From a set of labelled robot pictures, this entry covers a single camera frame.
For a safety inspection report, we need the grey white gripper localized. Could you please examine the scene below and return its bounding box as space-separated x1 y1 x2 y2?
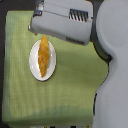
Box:
28 0 93 45

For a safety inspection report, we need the golden long bread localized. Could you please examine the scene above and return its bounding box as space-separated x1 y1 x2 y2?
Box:
38 36 50 77

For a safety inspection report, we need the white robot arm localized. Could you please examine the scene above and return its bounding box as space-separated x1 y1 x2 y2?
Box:
28 0 128 128

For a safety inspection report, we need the white round plate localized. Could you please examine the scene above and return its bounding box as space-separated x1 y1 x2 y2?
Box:
29 40 56 81

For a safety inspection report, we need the green table cloth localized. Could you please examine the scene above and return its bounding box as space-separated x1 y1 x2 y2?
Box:
2 11 108 126

